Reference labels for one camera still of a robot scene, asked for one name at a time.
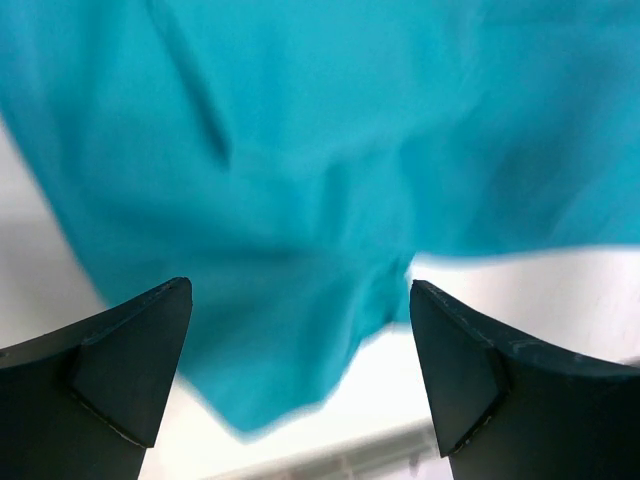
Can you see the teal t-shirt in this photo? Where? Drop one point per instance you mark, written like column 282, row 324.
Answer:
column 291, row 158

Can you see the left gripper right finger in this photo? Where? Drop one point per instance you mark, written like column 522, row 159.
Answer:
column 507, row 405

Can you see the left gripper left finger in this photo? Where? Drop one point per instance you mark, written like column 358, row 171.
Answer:
column 86, row 401

